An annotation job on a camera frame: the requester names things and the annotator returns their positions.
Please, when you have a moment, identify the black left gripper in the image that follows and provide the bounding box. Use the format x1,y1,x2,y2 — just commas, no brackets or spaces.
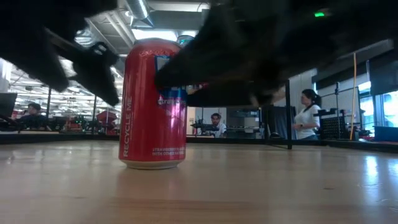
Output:
0,27,121,106

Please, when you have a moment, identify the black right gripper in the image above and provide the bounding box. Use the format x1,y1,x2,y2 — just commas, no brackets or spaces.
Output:
154,0,398,108

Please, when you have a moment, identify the tall silver beverage can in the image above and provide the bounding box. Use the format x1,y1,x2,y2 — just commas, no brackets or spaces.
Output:
176,34,196,45

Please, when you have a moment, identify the red strawberry soda can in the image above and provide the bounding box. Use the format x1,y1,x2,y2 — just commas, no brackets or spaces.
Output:
118,37,188,170

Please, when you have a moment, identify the red machine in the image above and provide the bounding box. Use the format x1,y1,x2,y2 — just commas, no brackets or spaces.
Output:
96,110,119,134

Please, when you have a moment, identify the person seated behind robot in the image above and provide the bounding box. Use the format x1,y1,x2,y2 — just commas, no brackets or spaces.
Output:
208,112,228,138

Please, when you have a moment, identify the dark equipment cabinet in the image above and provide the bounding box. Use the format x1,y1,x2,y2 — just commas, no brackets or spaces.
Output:
226,107,265,139

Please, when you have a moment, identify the person seated at desk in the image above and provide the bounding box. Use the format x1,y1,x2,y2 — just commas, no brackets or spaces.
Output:
15,101,48,130

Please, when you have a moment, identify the person in white top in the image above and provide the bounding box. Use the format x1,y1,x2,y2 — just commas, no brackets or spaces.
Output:
294,88,323,141

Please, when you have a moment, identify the black monitor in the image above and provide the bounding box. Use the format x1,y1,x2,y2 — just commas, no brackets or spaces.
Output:
0,92,18,118

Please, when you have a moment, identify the black tripod stand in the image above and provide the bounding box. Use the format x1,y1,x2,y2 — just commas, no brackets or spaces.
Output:
334,81,341,141

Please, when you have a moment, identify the black perforated rack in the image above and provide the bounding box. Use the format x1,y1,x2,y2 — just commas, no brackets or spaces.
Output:
313,107,361,141

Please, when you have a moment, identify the blue bin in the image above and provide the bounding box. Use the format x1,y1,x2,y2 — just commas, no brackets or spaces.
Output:
374,125,398,142

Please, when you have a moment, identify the black background station frame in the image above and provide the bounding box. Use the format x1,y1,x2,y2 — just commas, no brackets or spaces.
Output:
46,86,98,134

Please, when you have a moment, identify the black aluminium table frame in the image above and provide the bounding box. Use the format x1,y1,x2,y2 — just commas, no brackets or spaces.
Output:
0,132,398,154

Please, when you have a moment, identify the silver ventilation duct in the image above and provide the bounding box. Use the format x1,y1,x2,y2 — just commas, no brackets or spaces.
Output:
126,0,155,27

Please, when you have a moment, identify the yellow cable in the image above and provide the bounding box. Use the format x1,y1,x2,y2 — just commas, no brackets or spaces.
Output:
349,52,358,141

